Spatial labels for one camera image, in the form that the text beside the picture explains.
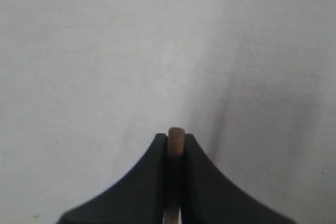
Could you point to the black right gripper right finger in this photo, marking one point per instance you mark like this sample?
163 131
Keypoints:
207 196

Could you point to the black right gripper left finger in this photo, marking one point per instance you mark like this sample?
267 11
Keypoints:
138 197

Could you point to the dark wooden chopstick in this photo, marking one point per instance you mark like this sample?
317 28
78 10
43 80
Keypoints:
175 151

